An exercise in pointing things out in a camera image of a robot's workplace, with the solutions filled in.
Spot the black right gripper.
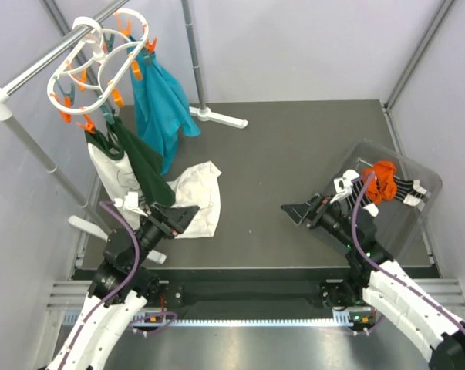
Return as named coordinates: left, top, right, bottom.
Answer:
left=281, top=193, right=356, bottom=249

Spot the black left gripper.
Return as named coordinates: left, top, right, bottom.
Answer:
left=130, top=200, right=200, bottom=269

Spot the white and green shirt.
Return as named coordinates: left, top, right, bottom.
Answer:
left=84, top=117, right=221, bottom=239

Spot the white clip hanger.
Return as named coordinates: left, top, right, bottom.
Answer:
left=47, top=7, right=150, bottom=126

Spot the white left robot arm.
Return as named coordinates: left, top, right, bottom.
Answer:
left=46, top=202, right=200, bottom=369

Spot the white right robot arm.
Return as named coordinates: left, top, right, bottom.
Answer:
left=281, top=193, right=465, bottom=369

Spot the orange sock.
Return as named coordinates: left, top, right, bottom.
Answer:
left=362, top=168, right=382, bottom=205
left=373, top=160, right=397, bottom=200

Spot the clear plastic bin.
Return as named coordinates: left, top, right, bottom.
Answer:
left=322, top=140, right=443, bottom=267

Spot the teal cloth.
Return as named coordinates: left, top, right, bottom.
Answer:
left=131, top=47, right=200, bottom=174

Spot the grey metal clothes rack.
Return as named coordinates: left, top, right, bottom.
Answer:
left=0, top=1, right=251, bottom=270

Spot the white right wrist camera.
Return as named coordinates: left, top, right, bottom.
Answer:
left=330, top=169, right=360, bottom=204

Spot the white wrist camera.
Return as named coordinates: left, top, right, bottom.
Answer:
left=330, top=169, right=360, bottom=204
left=113, top=191, right=147, bottom=217

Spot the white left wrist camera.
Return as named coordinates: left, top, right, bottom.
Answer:
left=113, top=191, right=147, bottom=217

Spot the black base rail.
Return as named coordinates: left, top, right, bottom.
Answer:
left=72, top=265, right=441, bottom=321

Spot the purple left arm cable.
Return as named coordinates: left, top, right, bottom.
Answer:
left=54, top=200, right=179, bottom=370

